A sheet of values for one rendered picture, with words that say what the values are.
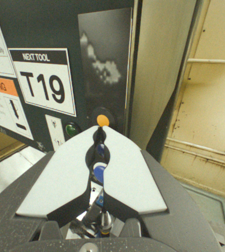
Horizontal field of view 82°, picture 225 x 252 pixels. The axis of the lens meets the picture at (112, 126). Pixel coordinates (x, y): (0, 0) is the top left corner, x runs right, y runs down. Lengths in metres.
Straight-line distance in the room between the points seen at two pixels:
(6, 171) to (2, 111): 1.31
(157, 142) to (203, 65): 0.60
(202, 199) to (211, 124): 0.75
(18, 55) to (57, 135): 0.11
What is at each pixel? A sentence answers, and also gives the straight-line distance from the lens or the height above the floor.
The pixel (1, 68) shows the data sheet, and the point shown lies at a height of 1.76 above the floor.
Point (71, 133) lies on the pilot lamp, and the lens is 0.17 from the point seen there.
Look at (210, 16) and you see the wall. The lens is 1.15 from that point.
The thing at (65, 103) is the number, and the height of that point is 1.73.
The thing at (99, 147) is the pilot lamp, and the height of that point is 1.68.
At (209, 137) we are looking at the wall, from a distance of 1.31.
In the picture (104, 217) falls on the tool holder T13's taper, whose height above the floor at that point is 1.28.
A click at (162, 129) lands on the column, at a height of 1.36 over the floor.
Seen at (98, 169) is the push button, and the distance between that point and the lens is 0.18.
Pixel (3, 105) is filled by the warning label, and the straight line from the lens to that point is 0.31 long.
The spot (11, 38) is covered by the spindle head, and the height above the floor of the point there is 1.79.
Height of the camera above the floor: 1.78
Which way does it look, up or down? 30 degrees down
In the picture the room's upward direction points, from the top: 1 degrees clockwise
